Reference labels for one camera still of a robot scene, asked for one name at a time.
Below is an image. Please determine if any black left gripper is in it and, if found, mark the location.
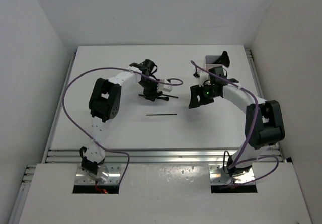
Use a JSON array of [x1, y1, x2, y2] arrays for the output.
[[139, 78, 162, 101]]

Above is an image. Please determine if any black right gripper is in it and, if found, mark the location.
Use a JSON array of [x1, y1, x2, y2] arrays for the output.
[[190, 83, 219, 109]]

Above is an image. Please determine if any thin black makeup brush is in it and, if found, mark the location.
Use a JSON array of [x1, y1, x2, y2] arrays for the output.
[[162, 94, 179, 99]]

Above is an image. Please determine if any black small-head makeup brush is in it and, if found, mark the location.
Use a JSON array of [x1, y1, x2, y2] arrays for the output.
[[139, 94, 169, 102]]

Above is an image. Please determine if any thin black eyeliner pencil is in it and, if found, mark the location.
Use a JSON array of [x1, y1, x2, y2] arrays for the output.
[[146, 113, 178, 116]]

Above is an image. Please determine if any black fan makeup brush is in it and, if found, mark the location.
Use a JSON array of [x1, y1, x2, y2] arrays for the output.
[[212, 51, 230, 68]]

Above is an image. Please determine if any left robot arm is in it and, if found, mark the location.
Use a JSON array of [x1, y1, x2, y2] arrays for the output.
[[89, 59, 169, 142]]

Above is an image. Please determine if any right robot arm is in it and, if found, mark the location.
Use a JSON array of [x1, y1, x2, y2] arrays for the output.
[[189, 66, 285, 177]]

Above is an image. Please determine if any white compartment organizer box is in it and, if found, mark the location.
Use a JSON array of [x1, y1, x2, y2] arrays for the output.
[[203, 55, 223, 70]]

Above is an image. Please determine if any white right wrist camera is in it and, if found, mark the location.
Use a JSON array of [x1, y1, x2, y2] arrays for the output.
[[198, 71, 210, 87]]

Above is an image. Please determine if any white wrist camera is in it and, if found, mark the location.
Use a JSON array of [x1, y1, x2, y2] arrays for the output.
[[198, 71, 210, 87], [157, 79, 172, 92]]

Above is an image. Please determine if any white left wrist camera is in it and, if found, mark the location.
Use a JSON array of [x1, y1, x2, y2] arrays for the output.
[[157, 79, 172, 92]]

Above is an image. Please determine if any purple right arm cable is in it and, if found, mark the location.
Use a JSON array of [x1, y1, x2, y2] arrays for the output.
[[190, 60, 280, 186]]

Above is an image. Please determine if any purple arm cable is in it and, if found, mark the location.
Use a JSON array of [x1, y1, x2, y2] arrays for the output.
[[190, 60, 280, 186], [62, 67, 184, 184]]

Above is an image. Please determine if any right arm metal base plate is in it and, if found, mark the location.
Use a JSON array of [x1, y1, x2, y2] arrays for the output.
[[208, 164, 255, 186]]

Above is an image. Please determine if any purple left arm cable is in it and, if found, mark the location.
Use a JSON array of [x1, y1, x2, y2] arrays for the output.
[[62, 67, 184, 184]]

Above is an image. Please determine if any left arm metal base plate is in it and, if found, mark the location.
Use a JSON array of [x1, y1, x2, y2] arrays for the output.
[[74, 164, 122, 185]]

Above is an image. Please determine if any aluminium front table rail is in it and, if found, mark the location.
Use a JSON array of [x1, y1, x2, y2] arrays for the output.
[[40, 146, 283, 163]]

